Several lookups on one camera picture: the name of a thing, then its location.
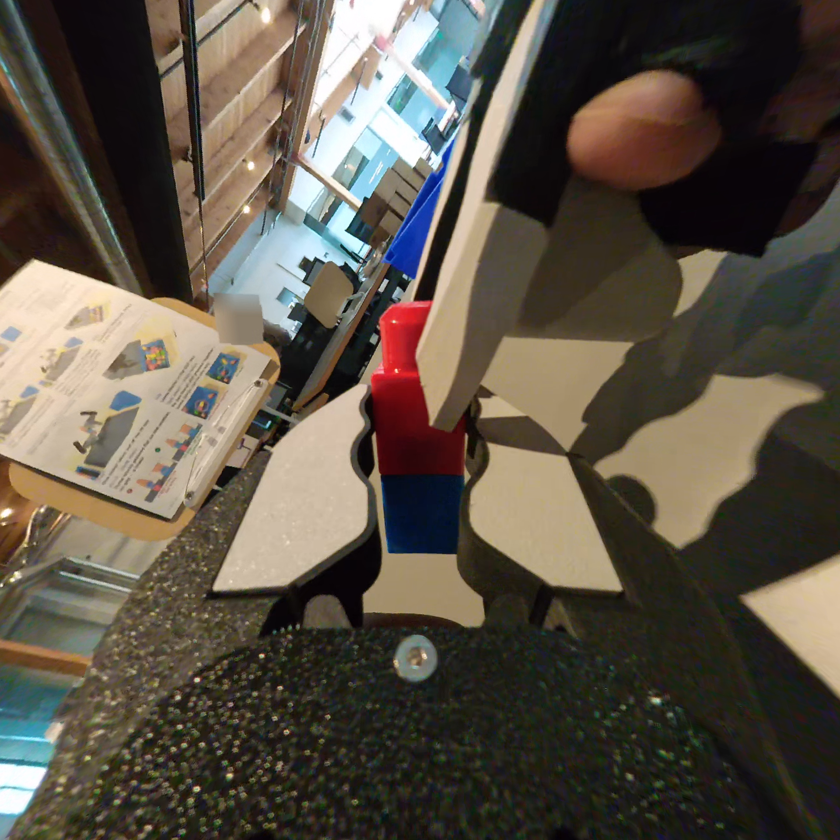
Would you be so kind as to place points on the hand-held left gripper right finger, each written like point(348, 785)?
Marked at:
point(544, 525)

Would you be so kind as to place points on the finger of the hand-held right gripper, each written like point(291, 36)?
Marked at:
point(479, 262)
point(604, 275)

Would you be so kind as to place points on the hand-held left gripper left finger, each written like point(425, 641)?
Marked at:
point(295, 518)

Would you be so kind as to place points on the blue plastic bin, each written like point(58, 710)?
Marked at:
point(413, 236)

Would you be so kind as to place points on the blue mega block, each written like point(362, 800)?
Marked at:
point(423, 515)

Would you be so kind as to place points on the red mega block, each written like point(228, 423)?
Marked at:
point(407, 433)

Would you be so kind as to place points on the stack of cardboard boxes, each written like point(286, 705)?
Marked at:
point(394, 190)

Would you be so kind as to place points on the white clipboard stand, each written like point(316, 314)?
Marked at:
point(262, 384)

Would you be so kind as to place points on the beige office chair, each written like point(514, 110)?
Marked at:
point(328, 295)

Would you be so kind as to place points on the wooden clipboard with instruction sheet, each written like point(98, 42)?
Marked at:
point(98, 367)

